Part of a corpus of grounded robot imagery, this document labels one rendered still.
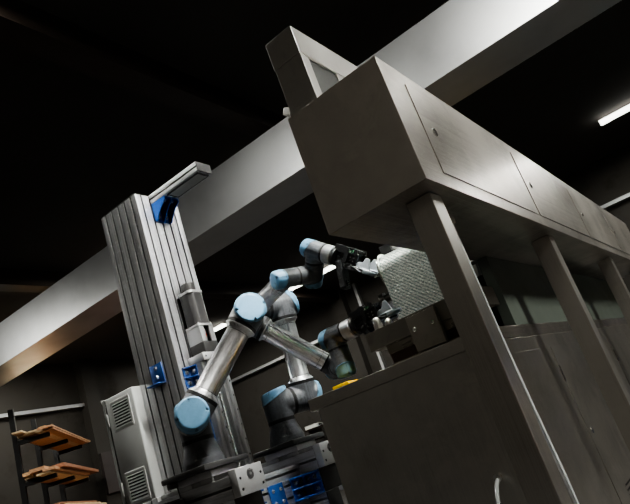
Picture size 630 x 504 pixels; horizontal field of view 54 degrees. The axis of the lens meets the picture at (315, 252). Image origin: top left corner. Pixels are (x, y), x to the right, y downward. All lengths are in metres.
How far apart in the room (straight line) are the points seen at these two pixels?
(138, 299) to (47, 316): 4.63
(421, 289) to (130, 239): 1.33
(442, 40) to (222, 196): 2.25
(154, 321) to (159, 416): 0.39
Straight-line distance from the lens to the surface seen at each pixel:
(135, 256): 2.78
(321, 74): 1.54
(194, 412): 2.15
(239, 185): 5.35
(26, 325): 7.68
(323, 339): 2.30
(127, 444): 2.76
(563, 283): 2.11
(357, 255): 2.28
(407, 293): 2.16
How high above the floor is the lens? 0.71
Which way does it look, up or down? 18 degrees up
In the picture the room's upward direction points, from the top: 19 degrees counter-clockwise
